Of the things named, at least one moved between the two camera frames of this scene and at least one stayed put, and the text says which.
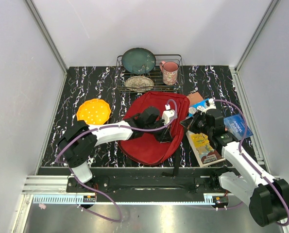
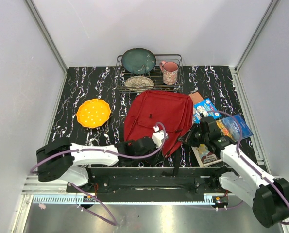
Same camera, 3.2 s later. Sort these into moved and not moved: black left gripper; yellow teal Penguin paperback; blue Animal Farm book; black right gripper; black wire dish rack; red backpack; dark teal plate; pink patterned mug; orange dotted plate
Moved: red backpack; black left gripper; black right gripper
Not moved: yellow teal Penguin paperback; orange dotted plate; pink patterned mug; dark teal plate; black wire dish rack; blue Animal Farm book
